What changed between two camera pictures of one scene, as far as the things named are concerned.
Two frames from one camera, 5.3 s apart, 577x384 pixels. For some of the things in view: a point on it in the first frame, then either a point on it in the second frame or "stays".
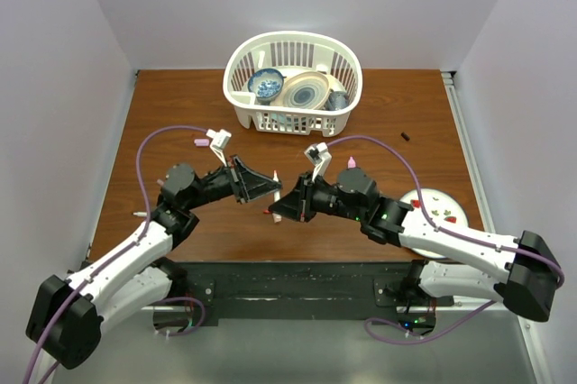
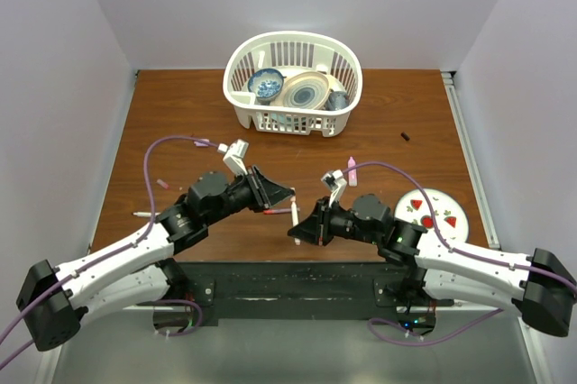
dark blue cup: x=336 y=100 stays
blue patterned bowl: x=265 y=84 stays
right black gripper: x=301 y=196 to x=308 y=230
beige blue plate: x=307 y=89 stays
